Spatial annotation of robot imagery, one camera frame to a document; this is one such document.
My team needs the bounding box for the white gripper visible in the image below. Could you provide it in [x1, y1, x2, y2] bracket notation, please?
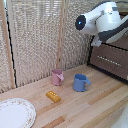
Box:
[90, 35, 103, 48]

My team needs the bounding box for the yellow rectangular block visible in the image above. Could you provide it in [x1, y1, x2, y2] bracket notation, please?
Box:
[45, 90, 62, 103]

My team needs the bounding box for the blue mug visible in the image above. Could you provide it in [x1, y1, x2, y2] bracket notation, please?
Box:
[72, 73, 92, 93]

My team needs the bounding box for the pink mug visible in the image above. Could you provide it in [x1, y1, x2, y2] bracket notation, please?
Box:
[50, 68, 65, 87]

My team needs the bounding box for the brown drawer cabinet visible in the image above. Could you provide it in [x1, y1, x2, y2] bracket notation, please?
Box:
[87, 33, 128, 83]

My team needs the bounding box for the white patterned plate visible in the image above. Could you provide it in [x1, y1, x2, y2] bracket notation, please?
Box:
[0, 97, 37, 128]

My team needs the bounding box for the woven bamboo screen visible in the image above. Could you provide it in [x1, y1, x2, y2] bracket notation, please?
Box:
[0, 0, 128, 94]

